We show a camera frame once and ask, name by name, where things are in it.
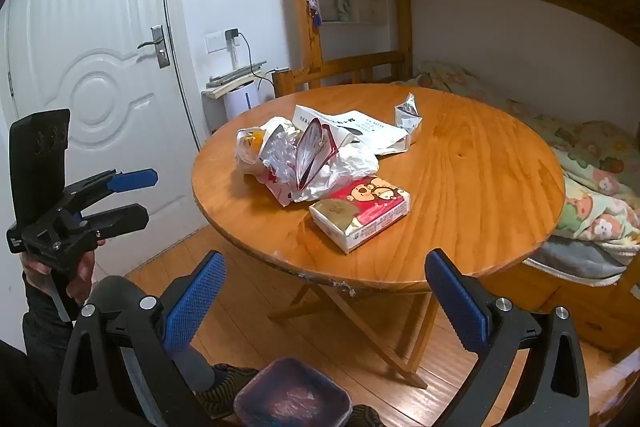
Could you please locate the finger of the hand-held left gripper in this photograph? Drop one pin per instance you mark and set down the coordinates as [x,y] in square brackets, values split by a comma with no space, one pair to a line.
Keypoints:
[122,217]
[132,180]

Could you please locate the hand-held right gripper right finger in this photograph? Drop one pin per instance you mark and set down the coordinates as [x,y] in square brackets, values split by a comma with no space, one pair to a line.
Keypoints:
[457,307]

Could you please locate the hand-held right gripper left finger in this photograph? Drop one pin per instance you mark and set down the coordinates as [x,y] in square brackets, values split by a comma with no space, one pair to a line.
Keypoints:
[195,302]

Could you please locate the plastic bag with orange contents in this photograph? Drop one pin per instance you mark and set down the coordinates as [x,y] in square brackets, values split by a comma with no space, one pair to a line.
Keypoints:
[250,144]

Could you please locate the lined trash bin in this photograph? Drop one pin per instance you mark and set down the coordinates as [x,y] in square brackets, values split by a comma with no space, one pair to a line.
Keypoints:
[290,392]

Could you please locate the red white snack wrapper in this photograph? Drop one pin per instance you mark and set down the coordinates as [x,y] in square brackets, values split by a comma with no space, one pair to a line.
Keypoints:
[315,152]

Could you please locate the white printed box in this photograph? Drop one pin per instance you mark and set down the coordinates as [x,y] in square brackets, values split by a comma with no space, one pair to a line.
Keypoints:
[370,132]

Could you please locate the person's left forearm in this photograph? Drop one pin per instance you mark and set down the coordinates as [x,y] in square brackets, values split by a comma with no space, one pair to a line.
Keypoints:
[42,322]

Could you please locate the person's left hand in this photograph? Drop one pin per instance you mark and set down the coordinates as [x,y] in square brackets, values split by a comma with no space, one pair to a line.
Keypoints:
[82,279]

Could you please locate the striped left slipper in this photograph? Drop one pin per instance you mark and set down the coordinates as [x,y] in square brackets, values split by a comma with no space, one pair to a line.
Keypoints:
[225,382]

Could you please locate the striped slipper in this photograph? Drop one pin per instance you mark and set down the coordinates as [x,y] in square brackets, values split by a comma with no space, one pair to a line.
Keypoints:
[367,416]
[225,382]

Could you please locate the white door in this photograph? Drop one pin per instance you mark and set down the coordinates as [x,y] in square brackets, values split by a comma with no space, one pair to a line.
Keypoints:
[100,97]

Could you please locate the red cartoon tissue pack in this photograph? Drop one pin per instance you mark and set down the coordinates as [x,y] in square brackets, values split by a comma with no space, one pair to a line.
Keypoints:
[380,212]

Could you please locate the grey mattress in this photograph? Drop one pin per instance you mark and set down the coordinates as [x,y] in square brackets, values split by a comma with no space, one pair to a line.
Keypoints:
[575,257]

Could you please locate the white humidifier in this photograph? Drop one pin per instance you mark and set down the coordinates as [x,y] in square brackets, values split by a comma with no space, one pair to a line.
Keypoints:
[240,99]

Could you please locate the striped right slipper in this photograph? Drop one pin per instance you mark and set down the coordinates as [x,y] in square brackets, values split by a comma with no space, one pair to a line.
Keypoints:
[367,416]

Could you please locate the grey flat device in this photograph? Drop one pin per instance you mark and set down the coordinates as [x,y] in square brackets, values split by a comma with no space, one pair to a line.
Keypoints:
[240,74]

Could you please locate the black charger plug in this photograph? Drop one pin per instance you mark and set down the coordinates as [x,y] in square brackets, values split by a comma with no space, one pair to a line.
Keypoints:
[231,35]

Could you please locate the printed blanket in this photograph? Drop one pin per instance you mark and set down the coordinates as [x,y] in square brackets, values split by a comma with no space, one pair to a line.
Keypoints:
[590,157]

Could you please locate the purple hanging charm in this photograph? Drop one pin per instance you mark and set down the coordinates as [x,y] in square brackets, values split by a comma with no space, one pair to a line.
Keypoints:
[315,9]

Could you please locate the white wall socket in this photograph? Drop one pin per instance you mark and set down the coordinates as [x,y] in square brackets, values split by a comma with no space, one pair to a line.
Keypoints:
[214,43]

